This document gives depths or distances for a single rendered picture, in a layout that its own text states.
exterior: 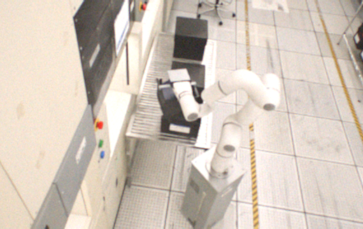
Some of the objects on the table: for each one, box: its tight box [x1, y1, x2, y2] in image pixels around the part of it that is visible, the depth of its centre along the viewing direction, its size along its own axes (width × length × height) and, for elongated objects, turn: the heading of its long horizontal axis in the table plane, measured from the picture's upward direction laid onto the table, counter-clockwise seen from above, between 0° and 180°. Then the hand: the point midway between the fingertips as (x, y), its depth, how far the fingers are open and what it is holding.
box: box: [173, 17, 208, 61], centre depth 281 cm, size 29×29×25 cm
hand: (178, 78), depth 191 cm, fingers closed on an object, 3 cm apart
